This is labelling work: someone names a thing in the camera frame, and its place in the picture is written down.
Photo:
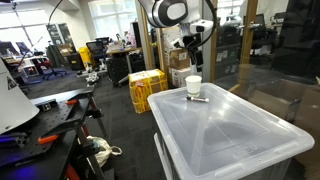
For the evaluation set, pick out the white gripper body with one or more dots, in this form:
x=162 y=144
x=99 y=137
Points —
x=201 y=26

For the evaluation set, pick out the white paper cup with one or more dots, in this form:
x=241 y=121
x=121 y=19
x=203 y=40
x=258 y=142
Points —
x=193 y=86

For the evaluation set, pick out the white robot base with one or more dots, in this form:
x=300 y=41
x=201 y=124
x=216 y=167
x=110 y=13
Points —
x=13 y=106

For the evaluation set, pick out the brown cardboard box with label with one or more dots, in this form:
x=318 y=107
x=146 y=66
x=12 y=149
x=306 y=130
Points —
x=179 y=59

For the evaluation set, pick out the white cardboard box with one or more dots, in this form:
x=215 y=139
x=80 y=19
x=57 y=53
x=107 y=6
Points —
x=181 y=77

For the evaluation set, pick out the black marker pen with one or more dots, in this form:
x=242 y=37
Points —
x=198 y=99

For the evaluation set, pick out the yellow wrapped box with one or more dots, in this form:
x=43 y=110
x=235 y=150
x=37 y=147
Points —
x=146 y=90

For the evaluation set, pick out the wooden desk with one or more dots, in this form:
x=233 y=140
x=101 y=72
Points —
x=123 y=50

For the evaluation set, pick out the clear plastic storage bin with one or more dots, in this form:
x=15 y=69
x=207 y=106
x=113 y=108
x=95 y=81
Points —
x=226 y=133
x=160 y=153

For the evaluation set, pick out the black case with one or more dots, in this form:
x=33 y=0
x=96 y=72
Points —
x=117 y=71

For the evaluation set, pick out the black office chair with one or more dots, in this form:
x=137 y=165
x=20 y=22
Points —
x=96 y=50

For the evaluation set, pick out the yellow cabinet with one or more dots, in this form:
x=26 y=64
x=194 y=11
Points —
x=85 y=56

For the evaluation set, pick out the white plastic bag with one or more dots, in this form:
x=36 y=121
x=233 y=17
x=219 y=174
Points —
x=103 y=150

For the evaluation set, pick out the blue office chair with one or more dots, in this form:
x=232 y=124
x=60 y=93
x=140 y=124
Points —
x=53 y=70

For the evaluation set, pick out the black perforated table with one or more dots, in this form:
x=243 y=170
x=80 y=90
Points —
x=50 y=120

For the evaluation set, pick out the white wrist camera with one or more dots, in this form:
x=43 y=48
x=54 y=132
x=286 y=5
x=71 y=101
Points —
x=177 y=43

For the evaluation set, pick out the wooden post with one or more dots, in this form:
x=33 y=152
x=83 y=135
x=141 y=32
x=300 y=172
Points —
x=145 y=33

